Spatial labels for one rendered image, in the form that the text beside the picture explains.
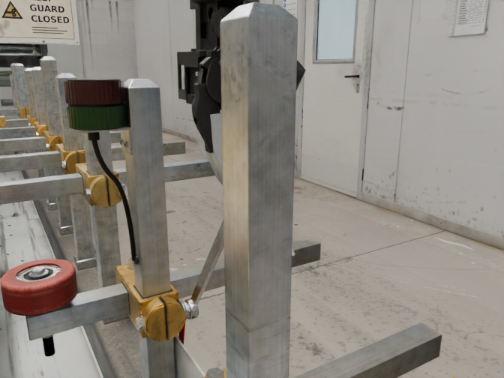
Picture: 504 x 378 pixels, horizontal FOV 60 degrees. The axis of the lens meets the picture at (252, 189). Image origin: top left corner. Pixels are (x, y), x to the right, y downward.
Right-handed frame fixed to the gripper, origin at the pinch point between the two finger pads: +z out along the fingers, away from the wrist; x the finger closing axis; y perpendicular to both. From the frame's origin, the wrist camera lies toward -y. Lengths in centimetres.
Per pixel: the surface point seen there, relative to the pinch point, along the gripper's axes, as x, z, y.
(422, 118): -253, 26, 174
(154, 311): 9.1, 15.2, 2.8
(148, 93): 7.4, -9.4, 5.9
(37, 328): 20.9, 17.5, 9.4
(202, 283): 3.0, 13.0, 2.6
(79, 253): 9, 29, 55
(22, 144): 16, 8, 85
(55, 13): -19, -38, 260
